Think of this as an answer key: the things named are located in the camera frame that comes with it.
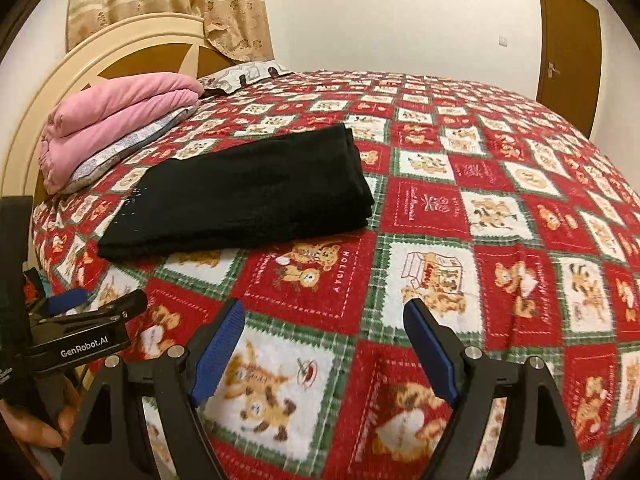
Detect grey patterned folded sheet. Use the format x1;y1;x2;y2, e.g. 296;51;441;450
58;104;198;195

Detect red checkered holiday bedspread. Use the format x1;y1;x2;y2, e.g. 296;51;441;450
32;70;639;479

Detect person's left hand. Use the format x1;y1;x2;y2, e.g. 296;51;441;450
1;378;81;448

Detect black pants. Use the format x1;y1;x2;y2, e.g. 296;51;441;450
98;124;374;262

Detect pink folded blanket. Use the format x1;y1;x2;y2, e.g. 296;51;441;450
39;72;204;194

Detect white patterned pillow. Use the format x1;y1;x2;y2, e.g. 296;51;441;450
198;61;292;96

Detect cream wooden headboard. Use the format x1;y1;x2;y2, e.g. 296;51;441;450
1;13;233;205

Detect brown wooden door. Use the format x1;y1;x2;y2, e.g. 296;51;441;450
536;0;602;136

